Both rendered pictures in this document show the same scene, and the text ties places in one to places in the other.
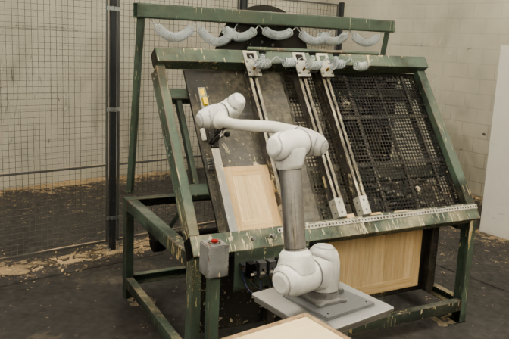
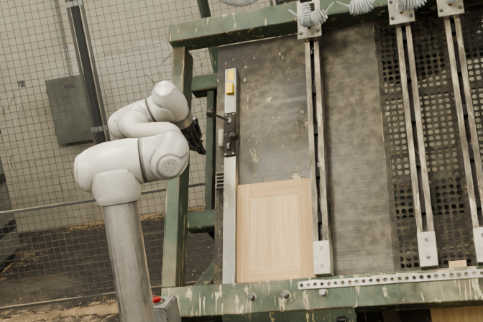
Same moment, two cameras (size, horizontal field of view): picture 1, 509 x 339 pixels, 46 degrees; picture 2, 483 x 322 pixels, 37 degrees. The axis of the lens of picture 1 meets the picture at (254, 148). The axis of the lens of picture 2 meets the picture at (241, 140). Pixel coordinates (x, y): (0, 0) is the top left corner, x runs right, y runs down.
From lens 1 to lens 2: 238 cm
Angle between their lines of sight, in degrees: 43
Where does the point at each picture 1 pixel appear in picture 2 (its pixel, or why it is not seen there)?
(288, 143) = (86, 165)
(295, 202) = (116, 259)
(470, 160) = not seen: outside the picture
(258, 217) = (278, 262)
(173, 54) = (191, 29)
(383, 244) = not seen: outside the picture
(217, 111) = (123, 113)
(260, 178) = (295, 199)
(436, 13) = not seen: outside the picture
